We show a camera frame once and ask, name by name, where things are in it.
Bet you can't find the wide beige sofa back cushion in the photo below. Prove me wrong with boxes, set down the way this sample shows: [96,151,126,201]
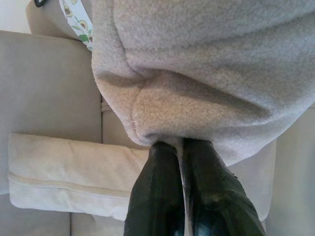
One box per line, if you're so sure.
[0,30,103,197]

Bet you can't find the avocado print cloth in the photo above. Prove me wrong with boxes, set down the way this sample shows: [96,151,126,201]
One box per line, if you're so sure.
[59,0,95,52]

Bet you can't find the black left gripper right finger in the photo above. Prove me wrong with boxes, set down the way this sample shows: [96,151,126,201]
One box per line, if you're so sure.
[181,138,268,236]

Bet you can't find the large beige seamed pillow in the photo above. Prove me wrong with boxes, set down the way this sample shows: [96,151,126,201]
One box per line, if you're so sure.
[7,132,152,222]

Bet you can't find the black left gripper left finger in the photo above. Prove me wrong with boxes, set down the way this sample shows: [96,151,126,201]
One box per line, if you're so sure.
[124,141,186,236]

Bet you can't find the beige fabric sofa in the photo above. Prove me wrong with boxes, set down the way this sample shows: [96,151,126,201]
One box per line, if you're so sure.
[0,0,315,236]

